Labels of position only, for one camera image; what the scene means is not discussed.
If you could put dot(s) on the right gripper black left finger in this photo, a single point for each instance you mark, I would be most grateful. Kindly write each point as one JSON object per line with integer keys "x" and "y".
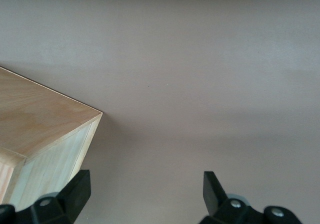
{"x": 62, "y": 204}

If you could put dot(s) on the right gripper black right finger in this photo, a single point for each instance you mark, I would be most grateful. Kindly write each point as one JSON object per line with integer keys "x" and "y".
{"x": 225, "y": 209}

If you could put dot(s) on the oak wood drawer cabinet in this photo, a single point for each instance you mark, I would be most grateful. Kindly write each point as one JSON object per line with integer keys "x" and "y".
{"x": 37, "y": 121}

